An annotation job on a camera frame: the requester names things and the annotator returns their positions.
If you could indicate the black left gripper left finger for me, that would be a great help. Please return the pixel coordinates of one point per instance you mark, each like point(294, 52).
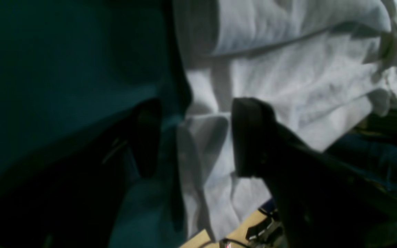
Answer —
point(68, 195)

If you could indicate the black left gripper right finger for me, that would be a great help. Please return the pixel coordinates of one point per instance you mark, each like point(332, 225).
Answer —
point(321, 203)

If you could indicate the white T-shirt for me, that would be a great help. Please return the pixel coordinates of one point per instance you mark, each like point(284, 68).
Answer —
point(323, 65)

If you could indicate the teal table cloth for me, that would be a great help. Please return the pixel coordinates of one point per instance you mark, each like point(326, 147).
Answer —
point(67, 65)

